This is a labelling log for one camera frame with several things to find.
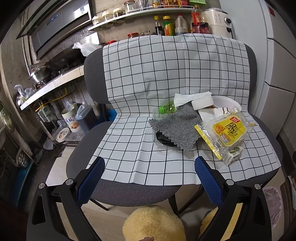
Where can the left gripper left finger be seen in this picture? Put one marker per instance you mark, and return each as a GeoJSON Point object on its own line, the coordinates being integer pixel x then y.
{"type": "Point", "coordinates": [45, 222]}

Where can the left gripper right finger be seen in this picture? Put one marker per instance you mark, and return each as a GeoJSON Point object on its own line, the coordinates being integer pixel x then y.
{"type": "Point", "coordinates": [242, 212]}

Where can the yellow snack packet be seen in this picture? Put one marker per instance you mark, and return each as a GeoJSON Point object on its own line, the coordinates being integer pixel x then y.
{"type": "Point", "coordinates": [223, 132]}

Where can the grey cleaning cloth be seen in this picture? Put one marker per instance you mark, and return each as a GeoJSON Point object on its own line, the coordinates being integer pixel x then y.
{"type": "Point", "coordinates": [179, 127]}

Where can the orange white paper bowl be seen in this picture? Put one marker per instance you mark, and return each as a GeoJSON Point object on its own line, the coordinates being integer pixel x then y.
{"type": "Point", "coordinates": [222, 105]}

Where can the white paper tissue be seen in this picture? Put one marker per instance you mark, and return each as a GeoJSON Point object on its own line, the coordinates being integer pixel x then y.
{"type": "Point", "coordinates": [181, 99]}

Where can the green plastic bottle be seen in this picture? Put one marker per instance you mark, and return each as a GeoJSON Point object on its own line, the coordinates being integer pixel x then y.
{"type": "Point", "coordinates": [163, 111]}

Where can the white sponge block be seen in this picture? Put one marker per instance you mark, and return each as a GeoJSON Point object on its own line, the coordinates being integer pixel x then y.
{"type": "Point", "coordinates": [202, 102]}

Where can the pink-lined trash bin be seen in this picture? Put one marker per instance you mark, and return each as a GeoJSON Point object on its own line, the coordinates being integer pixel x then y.
{"type": "Point", "coordinates": [274, 203]}

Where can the white kitchen counter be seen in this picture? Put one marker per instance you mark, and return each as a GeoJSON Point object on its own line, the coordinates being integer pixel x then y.
{"type": "Point", "coordinates": [53, 84]}

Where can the grey office chair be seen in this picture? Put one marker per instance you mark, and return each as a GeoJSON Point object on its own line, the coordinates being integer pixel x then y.
{"type": "Point", "coordinates": [110, 192]}

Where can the yellow fuzzy slipper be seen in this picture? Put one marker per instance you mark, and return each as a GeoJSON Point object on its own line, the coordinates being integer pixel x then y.
{"type": "Point", "coordinates": [153, 223]}

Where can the white paper bucket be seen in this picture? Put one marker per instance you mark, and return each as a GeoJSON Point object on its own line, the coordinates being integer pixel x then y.
{"type": "Point", "coordinates": [68, 114]}

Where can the dark oil jug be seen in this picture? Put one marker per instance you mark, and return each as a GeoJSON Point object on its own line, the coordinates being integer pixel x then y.
{"type": "Point", "coordinates": [86, 117]}

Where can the steel cooking pot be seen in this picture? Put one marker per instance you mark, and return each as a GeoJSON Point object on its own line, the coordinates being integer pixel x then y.
{"type": "Point", "coordinates": [40, 75]}

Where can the black wok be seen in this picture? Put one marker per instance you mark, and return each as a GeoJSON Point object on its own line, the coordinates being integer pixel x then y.
{"type": "Point", "coordinates": [67, 58]}

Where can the white grid-pattern cloth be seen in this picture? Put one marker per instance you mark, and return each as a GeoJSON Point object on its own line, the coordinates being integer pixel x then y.
{"type": "Point", "coordinates": [144, 73]}

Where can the white refrigerator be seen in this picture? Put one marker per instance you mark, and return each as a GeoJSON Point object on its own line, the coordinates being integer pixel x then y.
{"type": "Point", "coordinates": [260, 26]}

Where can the red label oil bottle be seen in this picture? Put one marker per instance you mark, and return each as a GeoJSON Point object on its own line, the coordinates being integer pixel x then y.
{"type": "Point", "coordinates": [199, 23]}

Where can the steel range hood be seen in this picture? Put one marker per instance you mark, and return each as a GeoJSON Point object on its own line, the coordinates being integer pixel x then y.
{"type": "Point", "coordinates": [53, 21]}

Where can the brown vinegar jug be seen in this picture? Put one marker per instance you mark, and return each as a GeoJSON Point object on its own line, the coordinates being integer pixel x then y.
{"type": "Point", "coordinates": [180, 26]}

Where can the green label sauce bottle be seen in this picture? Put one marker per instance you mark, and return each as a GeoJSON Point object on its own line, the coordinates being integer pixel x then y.
{"type": "Point", "coordinates": [168, 26]}

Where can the dark soy sauce bottle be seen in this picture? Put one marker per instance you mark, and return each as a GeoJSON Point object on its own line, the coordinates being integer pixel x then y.
{"type": "Point", "coordinates": [158, 26]}

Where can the wall spice shelf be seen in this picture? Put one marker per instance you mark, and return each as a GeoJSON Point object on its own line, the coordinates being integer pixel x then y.
{"type": "Point", "coordinates": [143, 13]}

